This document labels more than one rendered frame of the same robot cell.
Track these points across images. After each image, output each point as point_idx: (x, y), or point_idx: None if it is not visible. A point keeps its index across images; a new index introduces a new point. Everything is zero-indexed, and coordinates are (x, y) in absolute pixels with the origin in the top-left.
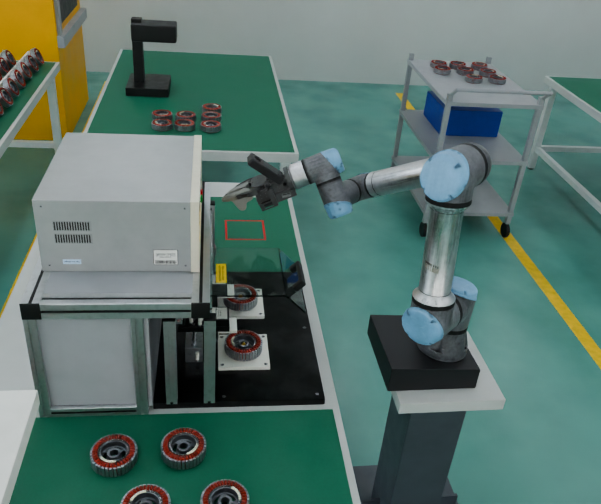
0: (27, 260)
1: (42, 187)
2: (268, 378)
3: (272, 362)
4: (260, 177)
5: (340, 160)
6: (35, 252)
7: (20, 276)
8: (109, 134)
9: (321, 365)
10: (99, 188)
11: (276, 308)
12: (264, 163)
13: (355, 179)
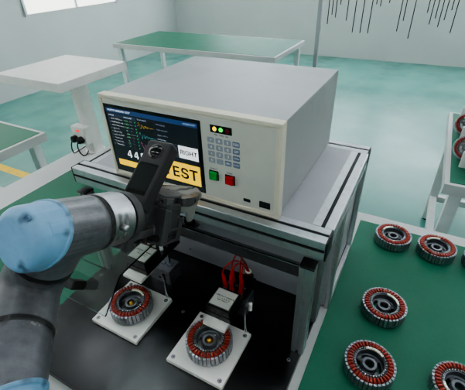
0: (387, 220)
1: (212, 58)
2: (84, 314)
3: (98, 329)
4: (165, 193)
5: None
6: (403, 226)
7: (358, 212)
8: (321, 82)
9: (54, 388)
10: (186, 70)
11: (175, 389)
12: (148, 164)
13: None
